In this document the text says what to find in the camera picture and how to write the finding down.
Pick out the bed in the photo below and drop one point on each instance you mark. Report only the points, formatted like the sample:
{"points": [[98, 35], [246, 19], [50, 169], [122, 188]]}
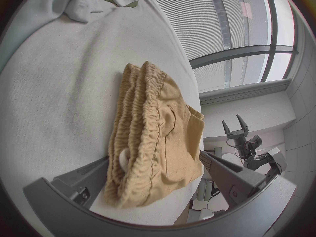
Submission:
{"points": [[74, 95]]}

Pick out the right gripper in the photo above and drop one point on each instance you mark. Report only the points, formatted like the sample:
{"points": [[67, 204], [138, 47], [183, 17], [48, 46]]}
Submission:
{"points": [[239, 142]]}

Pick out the tan shorts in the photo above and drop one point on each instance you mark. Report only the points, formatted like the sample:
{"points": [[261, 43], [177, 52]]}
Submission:
{"points": [[160, 132]]}

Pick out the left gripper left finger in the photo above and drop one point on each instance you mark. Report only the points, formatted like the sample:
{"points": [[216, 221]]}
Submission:
{"points": [[69, 185]]}

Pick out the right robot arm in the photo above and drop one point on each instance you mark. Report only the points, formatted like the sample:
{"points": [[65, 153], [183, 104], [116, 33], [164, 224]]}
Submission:
{"points": [[274, 159]]}

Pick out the pale blue garment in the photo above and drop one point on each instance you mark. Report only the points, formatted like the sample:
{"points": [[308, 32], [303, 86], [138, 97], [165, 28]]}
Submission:
{"points": [[49, 4]]}

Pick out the window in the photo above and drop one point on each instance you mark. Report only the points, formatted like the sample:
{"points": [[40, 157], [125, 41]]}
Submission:
{"points": [[209, 21]]}

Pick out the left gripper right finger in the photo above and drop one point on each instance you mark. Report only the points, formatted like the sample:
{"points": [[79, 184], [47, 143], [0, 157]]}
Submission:
{"points": [[229, 179]]}

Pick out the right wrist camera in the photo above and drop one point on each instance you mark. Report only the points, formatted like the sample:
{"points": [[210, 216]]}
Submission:
{"points": [[254, 142]]}

